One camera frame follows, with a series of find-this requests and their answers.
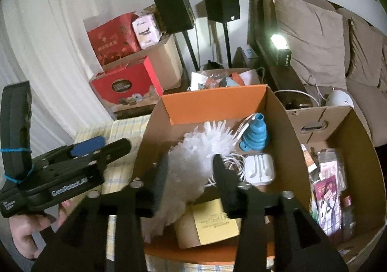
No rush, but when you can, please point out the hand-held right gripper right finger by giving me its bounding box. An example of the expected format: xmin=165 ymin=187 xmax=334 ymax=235
xmin=212 ymin=153 xmax=348 ymax=272

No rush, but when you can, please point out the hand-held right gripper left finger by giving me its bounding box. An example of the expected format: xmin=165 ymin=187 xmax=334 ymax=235
xmin=30 ymin=151 xmax=170 ymax=272

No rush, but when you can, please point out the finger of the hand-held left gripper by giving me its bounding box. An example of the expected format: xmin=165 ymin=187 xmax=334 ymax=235
xmin=39 ymin=136 xmax=107 ymax=170
xmin=45 ymin=138 xmax=132 ymax=176

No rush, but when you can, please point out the white earphone case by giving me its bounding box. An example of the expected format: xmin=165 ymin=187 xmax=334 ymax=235
xmin=243 ymin=154 xmax=277 ymax=186

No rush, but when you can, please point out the brown sponge with yellow label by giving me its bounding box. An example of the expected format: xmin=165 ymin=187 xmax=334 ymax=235
xmin=174 ymin=198 xmax=242 ymax=250

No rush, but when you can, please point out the blue folding funnel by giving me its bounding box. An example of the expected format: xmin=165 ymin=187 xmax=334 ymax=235
xmin=237 ymin=113 xmax=267 ymax=151

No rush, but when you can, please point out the orange cardboard box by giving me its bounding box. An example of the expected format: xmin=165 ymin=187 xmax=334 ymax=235
xmin=133 ymin=84 xmax=313 ymax=265

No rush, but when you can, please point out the person's left hand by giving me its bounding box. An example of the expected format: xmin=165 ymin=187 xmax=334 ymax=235
xmin=8 ymin=199 xmax=71 ymax=260

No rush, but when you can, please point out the yellow checked tablecloth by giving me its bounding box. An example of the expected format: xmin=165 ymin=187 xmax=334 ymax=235
xmin=74 ymin=115 xmax=242 ymax=272

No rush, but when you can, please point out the clear plastic bag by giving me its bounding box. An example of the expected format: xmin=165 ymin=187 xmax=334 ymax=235
xmin=187 ymin=69 xmax=263 ymax=92

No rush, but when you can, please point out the pile of small packets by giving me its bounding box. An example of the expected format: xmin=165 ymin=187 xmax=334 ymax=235
xmin=302 ymin=143 xmax=357 ymax=239

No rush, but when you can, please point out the red gift bag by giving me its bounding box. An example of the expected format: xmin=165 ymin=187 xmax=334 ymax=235
xmin=87 ymin=12 xmax=141 ymax=64

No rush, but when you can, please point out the white drape curtain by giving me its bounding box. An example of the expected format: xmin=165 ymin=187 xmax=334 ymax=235
xmin=0 ymin=0 xmax=127 ymax=139

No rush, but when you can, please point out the pink and white package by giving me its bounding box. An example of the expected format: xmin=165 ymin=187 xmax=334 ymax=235
xmin=131 ymin=14 xmax=161 ymax=49

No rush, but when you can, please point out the black speaker stand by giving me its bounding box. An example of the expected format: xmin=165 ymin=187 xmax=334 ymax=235
xmin=181 ymin=31 xmax=200 ymax=72
xmin=222 ymin=21 xmax=233 ymax=68

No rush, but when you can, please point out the large brown cardboard box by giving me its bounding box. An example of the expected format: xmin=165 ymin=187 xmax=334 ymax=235
xmin=286 ymin=106 xmax=383 ymax=263

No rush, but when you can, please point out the portable lamp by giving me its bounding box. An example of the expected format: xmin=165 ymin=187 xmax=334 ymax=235
xmin=269 ymin=34 xmax=292 ymax=67

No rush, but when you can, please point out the white oval device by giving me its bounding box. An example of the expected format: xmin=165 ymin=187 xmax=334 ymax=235
xmin=325 ymin=90 xmax=356 ymax=107

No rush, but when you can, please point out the black speaker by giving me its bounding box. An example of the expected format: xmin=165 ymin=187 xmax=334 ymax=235
xmin=202 ymin=0 xmax=239 ymax=23
xmin=154 ymin=0 xmax=195 ymax=35

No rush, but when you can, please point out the brown cushion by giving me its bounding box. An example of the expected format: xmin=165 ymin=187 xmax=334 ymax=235
xmin=270 ymin=0 xmax=351 ymax=89
xmin=337 ymin=7 xmax=384 ymax=88

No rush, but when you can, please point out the red paper bag with handles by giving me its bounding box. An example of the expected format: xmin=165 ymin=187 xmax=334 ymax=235
xmin=89 ymin=56 xmax=164 ymax=120

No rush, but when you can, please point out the white power cable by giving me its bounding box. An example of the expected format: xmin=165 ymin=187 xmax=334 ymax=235
xmin=274 ymin=75 xmax=330 ymax=106

